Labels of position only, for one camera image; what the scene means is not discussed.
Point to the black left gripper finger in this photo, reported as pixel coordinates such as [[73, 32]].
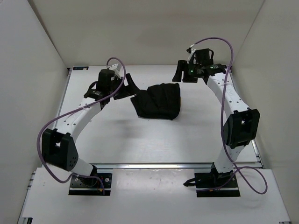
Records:
[[131, 88], [122, 95]]

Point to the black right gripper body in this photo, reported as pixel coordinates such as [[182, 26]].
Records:
[[192, 69]]

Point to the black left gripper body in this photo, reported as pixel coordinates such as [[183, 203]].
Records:
[[122, 89]]

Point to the black pleated skirt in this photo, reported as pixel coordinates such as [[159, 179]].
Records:
[[160, 101]]

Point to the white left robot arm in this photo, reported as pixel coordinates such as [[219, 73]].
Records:
[[57, 146]]

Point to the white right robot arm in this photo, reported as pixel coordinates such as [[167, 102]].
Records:
[[239, 122]]

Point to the left corner label sticker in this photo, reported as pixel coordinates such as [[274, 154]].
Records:
[[80, 68]]

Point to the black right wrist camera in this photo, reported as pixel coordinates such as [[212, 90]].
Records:
[[202, 57]]

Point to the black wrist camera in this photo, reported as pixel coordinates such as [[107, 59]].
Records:
[[109, 78], [202, 57]]

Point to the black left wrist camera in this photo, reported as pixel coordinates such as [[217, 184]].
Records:
[[109, 78]]

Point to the aluminium table edge rail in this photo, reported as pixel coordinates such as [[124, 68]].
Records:
[[152, 165]]

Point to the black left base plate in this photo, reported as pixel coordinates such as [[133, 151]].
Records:
[[79, 188]]

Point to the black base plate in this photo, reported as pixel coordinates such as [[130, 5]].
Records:
[[79, 188], [206, 187]]

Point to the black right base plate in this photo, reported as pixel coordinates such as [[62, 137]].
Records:
[[206, 187]]

